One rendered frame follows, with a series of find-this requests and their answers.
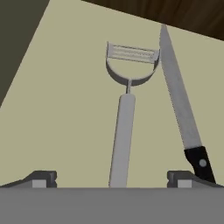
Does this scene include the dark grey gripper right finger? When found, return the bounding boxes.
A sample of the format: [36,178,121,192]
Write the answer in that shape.
[166,171,224,189]

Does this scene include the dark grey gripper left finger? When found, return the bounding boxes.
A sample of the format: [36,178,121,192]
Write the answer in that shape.
[0,171,58,189]

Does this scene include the grey peeler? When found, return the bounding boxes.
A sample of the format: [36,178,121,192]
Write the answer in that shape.
[105,40,161,189]

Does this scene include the black-handled kitchen knife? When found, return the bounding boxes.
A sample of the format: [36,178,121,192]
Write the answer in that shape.
[158,24,217,185]

